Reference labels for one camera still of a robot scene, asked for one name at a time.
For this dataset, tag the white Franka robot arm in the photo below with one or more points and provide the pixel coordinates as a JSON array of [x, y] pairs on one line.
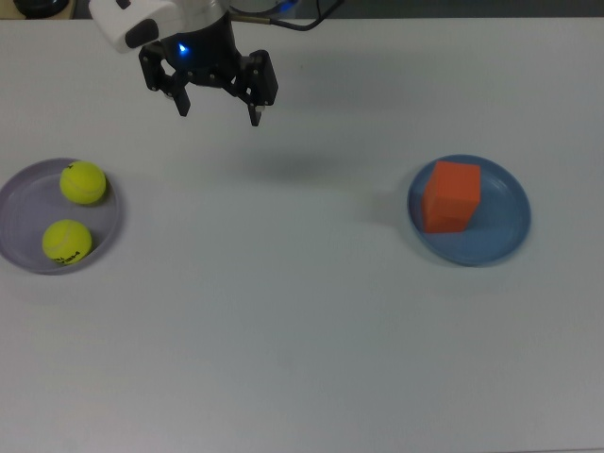
[[127, 23]]

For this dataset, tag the yellow tennis ball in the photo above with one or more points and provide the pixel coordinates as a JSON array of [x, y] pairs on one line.
[[82, 182], [67, 241]]

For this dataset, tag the orange foam cube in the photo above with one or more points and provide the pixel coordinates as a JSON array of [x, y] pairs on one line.
[[446, 227], [455, 186]]

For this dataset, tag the black rounded object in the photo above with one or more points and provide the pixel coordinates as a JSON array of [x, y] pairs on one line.
[[42, 7]]

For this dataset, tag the blue plastic plate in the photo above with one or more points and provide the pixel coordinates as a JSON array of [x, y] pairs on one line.
[[500, 226]]

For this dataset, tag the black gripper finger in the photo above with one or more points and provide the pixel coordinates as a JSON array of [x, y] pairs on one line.
[[264, 80], [183, 101]]

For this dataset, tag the purple plastic plate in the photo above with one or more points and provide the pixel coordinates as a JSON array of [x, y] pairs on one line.
[[28, 222]]

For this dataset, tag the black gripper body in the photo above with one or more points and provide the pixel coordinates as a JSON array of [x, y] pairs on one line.
[[207, 56]]

